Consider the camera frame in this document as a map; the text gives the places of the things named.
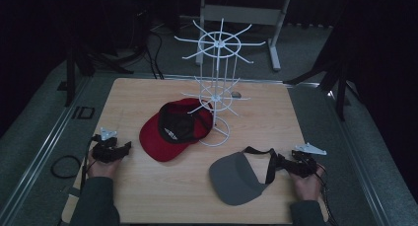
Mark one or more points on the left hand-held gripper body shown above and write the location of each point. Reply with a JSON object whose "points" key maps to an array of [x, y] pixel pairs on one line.
{"points": [[104, 150]]}

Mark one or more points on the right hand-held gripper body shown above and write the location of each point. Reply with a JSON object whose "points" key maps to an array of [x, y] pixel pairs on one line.
{"points": [[304, 163]]}

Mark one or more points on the red and black cap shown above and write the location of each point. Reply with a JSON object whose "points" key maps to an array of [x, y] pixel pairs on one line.
{"points": [[154, 143]]}

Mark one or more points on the grey sun visor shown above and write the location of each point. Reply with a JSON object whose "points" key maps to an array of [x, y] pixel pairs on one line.
{"points": [[233, 180]]}

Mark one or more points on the person's left hand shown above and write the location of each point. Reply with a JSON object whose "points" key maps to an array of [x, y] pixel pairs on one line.
{"points": [[103, 169]]}

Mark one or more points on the person's right hand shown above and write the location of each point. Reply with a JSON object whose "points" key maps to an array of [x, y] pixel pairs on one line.
{"points": [[307, 188]]}

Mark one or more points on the grey tape piece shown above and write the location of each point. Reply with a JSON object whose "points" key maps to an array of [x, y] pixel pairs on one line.
{"points": [[75, 191]]}

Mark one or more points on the small grey table disc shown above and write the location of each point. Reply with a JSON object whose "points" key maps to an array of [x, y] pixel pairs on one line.
{"points": [[236, 94]]}

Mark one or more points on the black rectangular bracket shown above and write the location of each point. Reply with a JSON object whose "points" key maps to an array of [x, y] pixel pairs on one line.
{"points": [[75, 112]]}

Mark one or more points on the metal floor rail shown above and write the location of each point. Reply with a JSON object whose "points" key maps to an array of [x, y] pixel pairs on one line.
{"points": [[42, 153], [361, 166]]}

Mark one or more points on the grey metal desk frame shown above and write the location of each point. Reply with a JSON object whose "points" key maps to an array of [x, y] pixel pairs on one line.
{"points": [[243, 15]]}

